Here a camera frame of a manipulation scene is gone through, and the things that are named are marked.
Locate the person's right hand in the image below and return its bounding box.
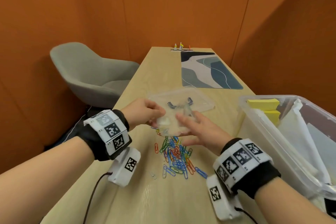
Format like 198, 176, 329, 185
176, 111, 234, 156

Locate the black wristband with marker tags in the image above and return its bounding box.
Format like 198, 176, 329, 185
212, 138, 281, 200
76, 109, 133, 161

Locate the white wrist camera unit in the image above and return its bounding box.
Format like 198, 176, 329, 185
206, 174, 243, 221
107, 147, 141, 188

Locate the white folded paper divider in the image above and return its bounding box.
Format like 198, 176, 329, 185
277, 99, 331, 185

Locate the grey armchair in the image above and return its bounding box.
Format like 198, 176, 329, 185
50, 42, 140, 109

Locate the pile of coloured paper clips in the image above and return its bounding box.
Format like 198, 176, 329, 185
149, 126, 208, 180

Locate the patterned desk mat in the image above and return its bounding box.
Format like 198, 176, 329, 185
180, 51, 244, 90

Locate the white card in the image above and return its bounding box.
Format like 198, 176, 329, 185
307, 122, 336, 180

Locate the black camera cable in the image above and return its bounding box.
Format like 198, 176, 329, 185
234, 206, 259, 224
83, 171, 113, 224

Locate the person's left forearm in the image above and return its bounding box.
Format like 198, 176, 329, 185
0, 136, 95, 224

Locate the small clear plastic case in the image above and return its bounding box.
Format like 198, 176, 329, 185
155, 108, 197, 137

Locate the person's left hand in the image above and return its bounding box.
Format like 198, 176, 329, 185
120, 98, 166, 131

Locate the person's right forearm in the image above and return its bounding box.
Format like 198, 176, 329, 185
254, 176, 336, 224

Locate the clear plastic storage bin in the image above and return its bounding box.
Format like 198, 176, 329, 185
237, 95, 336, 212

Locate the clear plastic lid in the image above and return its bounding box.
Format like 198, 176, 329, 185
147, 86, 216, 117

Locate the yellow sticky note pad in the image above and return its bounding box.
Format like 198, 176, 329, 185
246, 98, 281, 111
262, 110, 281, 126

